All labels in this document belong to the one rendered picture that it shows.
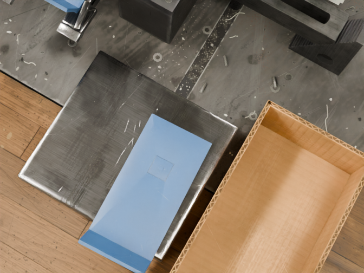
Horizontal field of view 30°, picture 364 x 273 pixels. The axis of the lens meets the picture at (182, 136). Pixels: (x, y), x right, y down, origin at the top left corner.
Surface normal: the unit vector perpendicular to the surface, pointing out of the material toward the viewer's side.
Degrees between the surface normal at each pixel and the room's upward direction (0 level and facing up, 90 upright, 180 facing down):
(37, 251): 0
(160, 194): 0
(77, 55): 0
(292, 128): 90
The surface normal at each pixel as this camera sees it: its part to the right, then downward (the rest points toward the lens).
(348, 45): -0.50, 0.83
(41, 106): 0.05, -0.25
